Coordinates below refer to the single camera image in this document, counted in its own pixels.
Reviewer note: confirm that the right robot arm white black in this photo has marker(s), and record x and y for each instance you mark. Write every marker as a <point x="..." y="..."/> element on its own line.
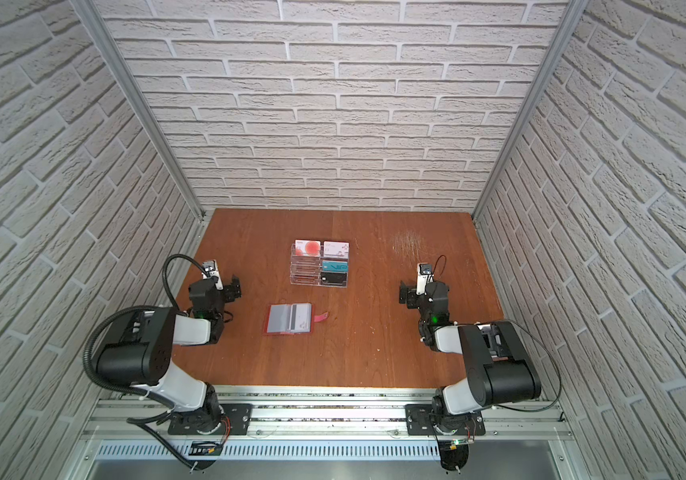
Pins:
<point x="497" y="367"/>

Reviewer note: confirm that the clear acrylic card organizer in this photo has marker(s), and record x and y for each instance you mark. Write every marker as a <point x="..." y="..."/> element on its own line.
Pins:
<point x="307" y="270"/>

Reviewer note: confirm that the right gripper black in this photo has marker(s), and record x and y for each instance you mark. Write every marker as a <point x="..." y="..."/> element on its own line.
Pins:
<point x="405" y="291"/>

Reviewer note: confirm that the teal VIP card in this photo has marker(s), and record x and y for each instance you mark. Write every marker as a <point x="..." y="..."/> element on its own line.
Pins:
<point x="335" y="266"/>

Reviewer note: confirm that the aluminium rail frame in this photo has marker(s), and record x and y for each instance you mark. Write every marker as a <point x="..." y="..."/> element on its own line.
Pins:
<point x="277" y="423"/>

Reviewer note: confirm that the white pink circle card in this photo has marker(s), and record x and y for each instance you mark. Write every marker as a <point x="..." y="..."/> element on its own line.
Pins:
<point x="307" y="248"/>

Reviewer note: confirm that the black VIP card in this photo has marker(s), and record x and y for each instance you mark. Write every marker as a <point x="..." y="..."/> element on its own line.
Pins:
<point x="334" y="278"/>

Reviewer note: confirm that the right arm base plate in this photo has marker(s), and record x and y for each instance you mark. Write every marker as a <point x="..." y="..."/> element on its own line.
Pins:
<point x="445" y="420"/>

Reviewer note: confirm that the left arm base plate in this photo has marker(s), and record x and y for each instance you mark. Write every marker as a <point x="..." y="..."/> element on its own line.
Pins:
<point x="237" y="416"/>

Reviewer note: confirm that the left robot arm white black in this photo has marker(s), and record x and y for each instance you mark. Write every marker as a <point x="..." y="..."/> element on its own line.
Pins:
<point x="131" y="351"/>

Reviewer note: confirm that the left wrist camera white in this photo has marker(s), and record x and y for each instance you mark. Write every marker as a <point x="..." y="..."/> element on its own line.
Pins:
<point x="212" y="271"/>

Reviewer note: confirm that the red leather card holder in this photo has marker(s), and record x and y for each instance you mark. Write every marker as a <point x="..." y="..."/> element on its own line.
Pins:
<point x="292" y="319"/>

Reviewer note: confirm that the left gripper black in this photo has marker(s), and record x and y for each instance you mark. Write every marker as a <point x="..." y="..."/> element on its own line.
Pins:
<point x="231" y="291"/>

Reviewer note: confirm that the white blossom VIP card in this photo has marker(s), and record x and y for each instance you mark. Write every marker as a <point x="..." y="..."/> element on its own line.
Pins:
<point x="336" y="250"/>

